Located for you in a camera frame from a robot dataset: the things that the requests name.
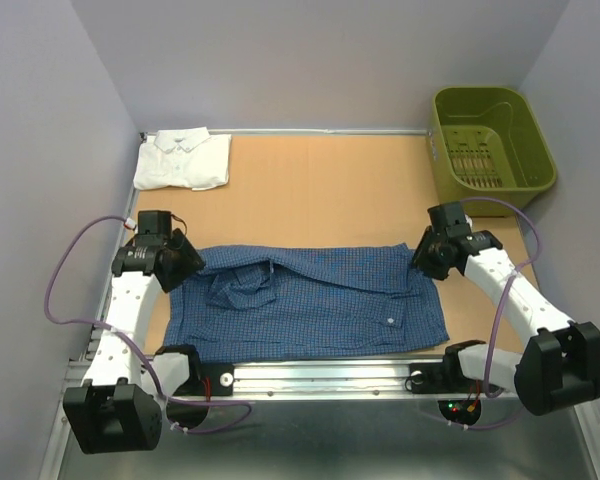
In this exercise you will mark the folded white shirt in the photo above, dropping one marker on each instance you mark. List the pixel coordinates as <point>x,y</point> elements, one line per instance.
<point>191,159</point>

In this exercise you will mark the green plastic basket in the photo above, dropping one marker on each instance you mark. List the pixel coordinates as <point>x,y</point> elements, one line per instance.
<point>484,141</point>

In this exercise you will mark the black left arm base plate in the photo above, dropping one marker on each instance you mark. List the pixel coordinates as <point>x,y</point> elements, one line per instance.
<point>211,379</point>

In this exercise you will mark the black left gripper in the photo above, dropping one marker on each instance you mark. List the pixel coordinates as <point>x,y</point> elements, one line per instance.
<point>190,260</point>

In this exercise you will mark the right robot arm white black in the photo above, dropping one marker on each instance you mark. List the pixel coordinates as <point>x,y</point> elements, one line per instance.
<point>560,364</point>

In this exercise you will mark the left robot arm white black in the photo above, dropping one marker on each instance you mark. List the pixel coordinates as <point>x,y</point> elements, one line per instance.
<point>119,404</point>

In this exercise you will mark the blue checkered long sleeve shirt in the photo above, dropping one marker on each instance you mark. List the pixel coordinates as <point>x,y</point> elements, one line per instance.
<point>256,303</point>

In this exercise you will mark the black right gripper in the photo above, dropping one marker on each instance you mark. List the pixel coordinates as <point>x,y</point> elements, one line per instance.
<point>420,256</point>

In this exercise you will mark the aluminium mounting rail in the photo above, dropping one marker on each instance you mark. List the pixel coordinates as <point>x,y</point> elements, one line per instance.
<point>321,379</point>

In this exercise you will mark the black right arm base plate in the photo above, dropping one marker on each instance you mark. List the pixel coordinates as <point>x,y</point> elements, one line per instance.
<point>437,378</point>

